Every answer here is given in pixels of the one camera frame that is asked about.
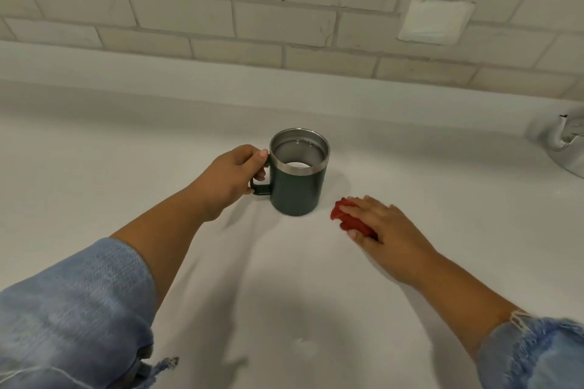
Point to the person's right hand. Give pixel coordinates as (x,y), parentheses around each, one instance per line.
(392,233)

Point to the person's left hand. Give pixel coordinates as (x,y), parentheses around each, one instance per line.
(228,179)

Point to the person's right thumb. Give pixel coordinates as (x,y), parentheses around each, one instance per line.
(358,236)

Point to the person's left thumb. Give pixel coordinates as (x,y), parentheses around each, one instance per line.
(255,157)

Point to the red cleaning cloth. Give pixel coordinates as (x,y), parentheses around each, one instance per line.
(351,217)

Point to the dark green steel mug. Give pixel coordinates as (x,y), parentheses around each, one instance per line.
(296,174)

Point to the person's left forearm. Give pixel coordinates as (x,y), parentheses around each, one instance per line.
(159,233)

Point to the person's right forearm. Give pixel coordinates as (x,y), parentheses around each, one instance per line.
(461,297)

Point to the blue denim right sleeve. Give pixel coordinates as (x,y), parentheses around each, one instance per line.
(534,352)

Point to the blue denim sleeve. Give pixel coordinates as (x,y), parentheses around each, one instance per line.
(73,315)
(534,352)

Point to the chrome sink faucet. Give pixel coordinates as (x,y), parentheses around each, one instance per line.
(563,140)

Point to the blue denim left sleeve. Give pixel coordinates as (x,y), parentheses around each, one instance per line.
(73,315)

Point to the white wall outlet cover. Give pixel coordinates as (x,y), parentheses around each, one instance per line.
(435,20)

